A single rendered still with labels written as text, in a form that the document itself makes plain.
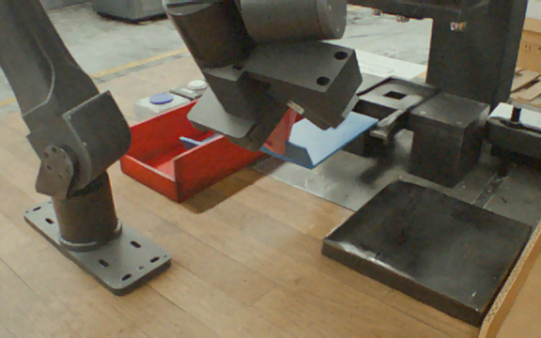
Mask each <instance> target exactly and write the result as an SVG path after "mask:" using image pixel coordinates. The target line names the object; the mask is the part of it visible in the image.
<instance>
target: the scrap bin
mask: <svg viewBox="0 0 541 338"><path fill-rule="evenodd" d="M199 100H200V98H199V99H197V100H191V102H189V103H186V104H183V105H181V106H179V107H177V108H174V109H170V110H168V111H165V112H162V114H160V115H155V116H153V117H151V118H148V119H145V120H142V121H140V122H137V123H134V125H132V126H130V128H131V134H132V145H131V149H130V151H129V152H128V153H127V154H126V155H125V156H124V157H122V158H121V160H119V161H120V166H121V172H122V173H124V174H126V175H128V176H130V177H131V178H133V179H135V180H136V181H138V182H140V183H142V184H144V185H146V186H148V187H149V188H151V189H153V190H155V192H158V193H160V194H162V195H164V196H166V197H168V198H170V199H172V200H174V201H176V202H177V203H181V202H183V201H185V200H187V199H189V198H190V197H192V196H194V195H196V194H199V193H200V192H202V191H204V190H206V189H207V188H208V187H209V186H211V185H213V184H216V183H218V182H219V181H221V180H223V179H225V178H227V177H230V176H232V175H234V173H236V172H238V170H240V169H243V168H245V167H247V166H248V165H250V164H252V163H254V162H256V161H257V160H259V159H261V158H263V157H265V156H267V155H269V154H267V153H264V152H262V151H259V150H258V151H257V152H251V151H249V150H246V149H244V147H240V146H238V145H236V144H233V143H231V142H230V141H229V139H227V138H226V137H224V136H219V137H217V138H215V139H212V140H210V141H208V142H206V143H204V144H202V145H200V146H196V147H195V148H194V149H191V150H189V151H188V150H187V148H186V147H185V145H184V144H183V143H182V141H181V140H180V137H184V138H187V139H191V140H194V141H196V142H202V141H203V140H205V139H207V138H209V137H210V136H211V135H214V133H216V132H215V131H207V132H204V131H201V130H199V129H195V128H194V127H193V125H192V124H191V122H190V121H189V119H188V117H187V115H188V113H189V112H190V111H191V110H192V108H193V107H194V106H195V105H196V103H197V102H198V101H199Z"/></svg>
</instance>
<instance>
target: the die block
mask: <svg viewBox="0 0 541 338"><path fill-rule="evenodd" d="M354 113H357V114H361V115H368V117H371V118H374V119H377V120H378V121H379V122H380V121H381V120H383V119H384V118H386V117H388V116H390V115H388V113H385V112H382V111H379V110H375V109H371V108H367V107H363V106H358V107H357V108H356V111H355V112H354ZM487 118H488V113H487V114H486V115H485V116H484V117H482V118H481V119H480V120H479V121H478V122H477V123H475V124H474V125H473V126H472V127H471V128H470V129H469V130H468V131H467V132H466V133H465V135H464V136H461V134H458V133H454V132H451V131H445V130H442V129H438V128H435V127H431V126H427V125H425V124H424V123H421V122H416V121H413V120H409V121H408V126H407V127H406V128H405V129H404V130H406V131H411V132H413V135H412V138H413V140H411V141H412V148H411V154H410V168H408V173H410V174H413V175H415V176H416V177H420V178H423V179H426V180H429V181H432V182H435V183H438V184H441V185H443V186H446V187H448V188H451V189H453V188H454V186H455V185H456V184H457V183H458V182H459V181H460V180H461V179H462V178H463V177H464V176H465V175H466V174H467V173H468V172H469V171H470V170H471V169H472V168H473V166H474V165H475V164H476V163H478V161H479V157H480V151H481V147H482V143H483V139H484V129H485V125H486V120H487ZM371 129H372V128H371ZM371 129H369V130H368V131H366V132H365V133H364V134H362V135H361V136H359V137H358V138H356V139H355V140H354V141H352V142H351V143H349V144H348V145H347V146H344V148H342V149H341V150H343V151H346V152H349V153H352V154H355V155H358V156H361V157H363V156H364V155H366V154H367V153H369V152H370V151H372V150H373V149H375V148H376V147H377V146H378V145H379V144H381V143H382V142H384V141H383V139H380V138H378V137H374V136H371V135H370V130H371Z"/></svg>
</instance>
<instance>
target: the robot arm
mask: <svg viewBox="0 0 541 338"><path fill-rule="evenodd" d="M162 6H163V9H164V11H165V13H166V14H167V16H168V18H169V20H170V21H171V23H172V25H173V26H174V27H175V29H176V30H177V32H178V34H179V36H180V38H181V39H182V41H183V43H184V44H185V46H186V48H187V49H188V51H189V53H190V54H191V56H192V58H193V60H194V62H195V65H196V66H197V67H198V69H199V70H200V72H201V74H202V75H203V77H204V79H206V80H207V82H208V84H209V90H207V91H206V92H205V93H204V95H203V96H202V97H201V98H200V100H199V101H198V102H197V103H196V105H195V106H194V107H193V108H192V110H191V111H190V112H189V113H188V115H187V117H188V119H189V121H190V122H191V124H192V125H193V127H194V128H195V129H199V130H201V131H204V132H207V131H215V132H217V133H220V135H222V136H224V137H226V138H227V139H229V141H230V142H231V143H233V144H236V145H238V146H240V147H244V149H246V150H249V151H251V152H257V151H258V150H260V148H261V147H262V146H263V145H264V146H266V147H268V148H269V149H270V151H272V152H274V153H276V154H279V155H284V154H285V148H286V140H287V141H288V142H289V138H290V133H291V129H293V126H294V122H295V119H296V115H297V113H298V114H299V115H301V116H303V117H304V118H305V119H308V120H309V121H311V123H312V124H313V125H315V126H316V127H318V128H320V129H321V130H323V131H326V130H327V129H328V128H329V127H332V128H334V129H336V128H338V127H339V126H340V125H341V124H342V123H343V122H344V121H345V119H346V117H347V116H348V114H350V112H351V111H352V109H353V108H354V106H355V105H356V103H357V101H358V99H359V98H360V97H358V96H357V95H356V92H357V91H358V89H359V87H360V86H361V84H362V82H363V76H362V72H361V68H359V64H358V59H357V55H356V51H355V49H352V48H348V47H343V46H338V45H337V44H334V43H330V42H325V41H322V40H329V39H340V38H342V37H343V36H344V33H345V29H346V24H347V15H348V0H162ZM63 41H64V40H63V39H62V38H61V36H60V35H59V33H58V32H57V31H56V29H55V26H54V24H53V22H52V21H51V19H50V16H49V14H48V13H47V11H46V9H44V7H43V5H42V3H41V2H40V0H0V69H1V70H2V71H3V72H4V74H5V75H6V76H5V77H6V78H7V80H8V83H9V84H10V86H11V90H12V92H13V94H14V96H15V98H16V100H17V101H18V106H19V108H20V110H21V117H22V119H23V121H24V124H25V125H26V127H27V128H28V129H29V130H30V132H31V133H29V134H27V135H25V138H26V139H27V140H28V142H29V143H30V145H31V146H32V148H33V151H34V152H35V154H36V155H37V157H38V158H39V160H40V161H41V163H40V167H39V171H38V174H37V178H36V181H35V184H34V187H35V191H36V193H38V194H42V195H47V196H50V199H48V200H45V201H43V202H41V203H39V204H36V205H35V206H33V207H30V208H28V209H26V210H25V211H24V213H23V215H24V218H25V221H26V223H27V224H29V225H30V226H31V227H32V228H34V229H35V230H36V231H38V232H39V234H40V235H42V236H43V237H44V238H46V239H47V241H49V242H50V243H51V244H53V245H54V246H55V248H57V249H58V250H59V251H61V252H62V254H63V255H65V256H66V257H67V258H69V259H70V260H71V261H73V262H74V263H75V264H76V265H78V266H79V267H80V268H82V269H83V270H84V271H85V272H86V273H87V274H88V275H90V276H91V277H92V278H94V279H95V280H96V281H97V282H99V283H100V284H102V285H103V286H104V287H105V288H106V289H107V290H108V291H109V292H111V293H112V294H113V295H115V296H119V297H121V296H125V295H127V294H129V293H130V292H132V290H133V291H134V290H136V289H137V288H139V287H140V286H142V285H143V284H145V283H147V282H148V281H150V280H151V279H153V278H154V277H156V276H158V275H159V274H161V273H162V272H164V271H165V270H167V269H169V268H170V267H171V265H172V260H171V254H170V253H169V252H168V251H166V250H165V249H163V248H161V247H160V246H158V245H157V244H156V243H155V242H153V241H152V240H150V239H148V238H146V237H145V236H143V235H141V234H140V233H137V232H135V230H134V229H132V228H131V227H129V226H127V225H126V224H125V223H123V222H122V221H121V219H120V217H119V214H116V207H115V202H114V197H113V191H112V186H111V181H110V176H109V173H108V172H107V171H106V170H107V169H108V168H110V167H111V166H112V165H114V164H115V163H116V162H118V161H119V160H121V158H122V157H124V156H125V155H126V154H127V153H128V152H129V151H130V149H131V145H132V134H131V128H130V125H129V122H128V120H127V119H126V117H125V116H124V115H123V113H122V112H121V110H120V108H119V107H118V105H117V103H116V101H115V99H114V98H113V96H112V93H111V90H110V89H109V88H108V89H106V91H104V92H103V93H100V91H99V90H98V88H97V86H96V85H95V83H94V82H93V80H92V79H91V77H90V76H89V75H88V74H86V73H85V71H84V70H83V69H82V68H81V66H80V65H79V64H78V63H77V61H76V60H75V59H74V57H73V56H72V53H71V52H70V50H69V49H68V47H67V46H66V45H65V43H64V42H63Z"/></svg>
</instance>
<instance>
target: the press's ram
mask: <svg viewBox="0 0 541 338"><path fill-rule="evenodd" d="M348 5H352V6H358V7H365V8H371V14H372V16H374V17H376V18H379V17H381V16H383V14H387V15H394V16H396V21H397V22H400V23H408V22H409V21H410V19H413V20H420V21H421V20H423V19H425V18H427V19H430V20H437V21H444V22H450V23H451V26H452V29H453V31H454V32H456V33H461V32H464V31H465V30H466V28H467V20H469V19H471V18H476V17H478V16H480V15H481V14H483V13H486V12H487V8H488V0H348Z"/></svg>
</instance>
